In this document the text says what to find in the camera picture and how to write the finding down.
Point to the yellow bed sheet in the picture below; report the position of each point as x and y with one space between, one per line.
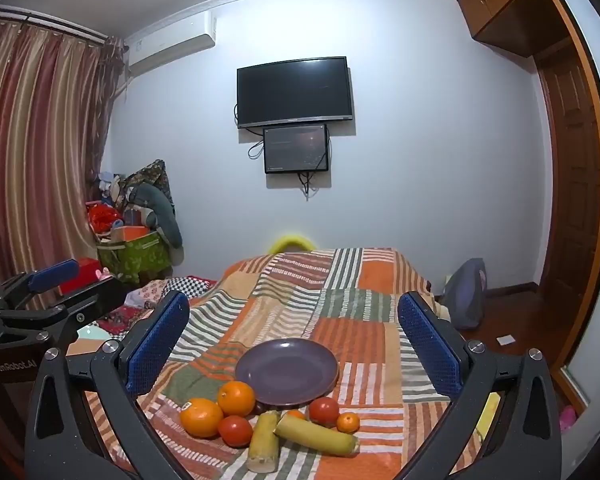
490 412

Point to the checkered cloth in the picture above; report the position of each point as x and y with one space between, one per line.
192 283

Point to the yellow round object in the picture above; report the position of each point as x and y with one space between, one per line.
290 241

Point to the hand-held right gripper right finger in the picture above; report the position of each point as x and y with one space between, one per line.
427 345

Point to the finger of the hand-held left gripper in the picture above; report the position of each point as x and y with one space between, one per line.
55 274
90 302

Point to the floral cloth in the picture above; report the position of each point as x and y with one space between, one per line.
147 294

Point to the grey backpack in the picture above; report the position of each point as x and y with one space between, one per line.
465 292

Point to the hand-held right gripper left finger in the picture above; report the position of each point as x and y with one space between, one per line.
155 340

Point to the striped curtain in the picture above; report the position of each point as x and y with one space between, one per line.
30 135

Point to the small mandarin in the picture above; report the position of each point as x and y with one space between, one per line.
348 422
296 414

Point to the red plastic bag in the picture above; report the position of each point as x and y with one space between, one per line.
104 217

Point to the wall-mounted black television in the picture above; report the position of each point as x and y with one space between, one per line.
295 90

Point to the white paper slip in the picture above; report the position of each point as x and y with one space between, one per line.
505 340

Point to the white air conditioner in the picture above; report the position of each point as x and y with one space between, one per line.
170 42

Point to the brown wooden door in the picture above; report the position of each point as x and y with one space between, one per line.
570 160

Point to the grey plush cushion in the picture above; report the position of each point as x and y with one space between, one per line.
162 210

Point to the red tomato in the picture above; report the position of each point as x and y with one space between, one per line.
324 411
235 431

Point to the purple plate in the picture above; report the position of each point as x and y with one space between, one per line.
285 370

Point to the green storage box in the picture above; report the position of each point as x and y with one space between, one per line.
140 256

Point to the plain orange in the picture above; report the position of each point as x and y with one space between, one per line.
236 397

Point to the orange box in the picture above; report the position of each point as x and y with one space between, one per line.
130 233

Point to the red box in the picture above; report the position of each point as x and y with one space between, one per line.
85 267

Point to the wooden wall cabinet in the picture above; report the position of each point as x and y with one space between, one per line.
505 5

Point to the striped patchwork blanket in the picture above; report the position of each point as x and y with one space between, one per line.
355 320

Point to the orange with sticker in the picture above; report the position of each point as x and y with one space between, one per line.
202 420

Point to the dark patterned cloth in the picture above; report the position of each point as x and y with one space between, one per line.
147 172

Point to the sugarcane piece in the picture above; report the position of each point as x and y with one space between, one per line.
263 442
315 437

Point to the small black monitor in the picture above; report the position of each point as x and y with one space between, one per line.
295 150

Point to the pink object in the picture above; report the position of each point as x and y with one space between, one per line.
568 417

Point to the curtain rail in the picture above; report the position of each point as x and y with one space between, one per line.
50 24

